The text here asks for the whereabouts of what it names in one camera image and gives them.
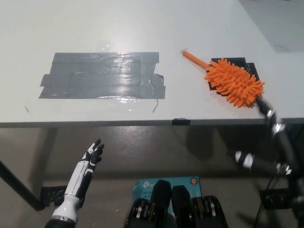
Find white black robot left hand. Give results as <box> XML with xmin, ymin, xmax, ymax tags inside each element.
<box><xmin>51</xmin><ymin>139</ymin><xmax>105</xmax><ymax>224</ymax></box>

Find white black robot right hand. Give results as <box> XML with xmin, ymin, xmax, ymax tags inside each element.
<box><xmin>234</xmin><ymin>96</ymin><xmax>300</xmax><ymax>177</ymax></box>

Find orange microfibre duster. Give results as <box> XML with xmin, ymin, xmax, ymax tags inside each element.
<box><xmin>181</xmin><ymin>49</ymin><xmax>265</xmax><ymax>109</ymax></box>

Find black metal table leg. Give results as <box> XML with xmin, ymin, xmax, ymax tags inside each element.
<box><xmin>0</xmin><ymin>160</ymin><xmax>44</xmax><ymax>211</ymax></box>

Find teal router cardboard box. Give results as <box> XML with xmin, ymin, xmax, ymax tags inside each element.
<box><xmin>132</xmin><ymin>176</ymin><xmax>203</xmax><ymax>214</ymax></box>

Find black cable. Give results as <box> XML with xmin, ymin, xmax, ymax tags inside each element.
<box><xmin>254</xmin><ymin>176</ymin><xmax>274</xmax><ymax>228</ymax></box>

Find grey duct tape patch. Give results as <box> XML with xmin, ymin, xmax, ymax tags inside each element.
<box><xmin>38</xmin><ymin>52</ymin><xmax>166</xmax><ymax>100</ymax></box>

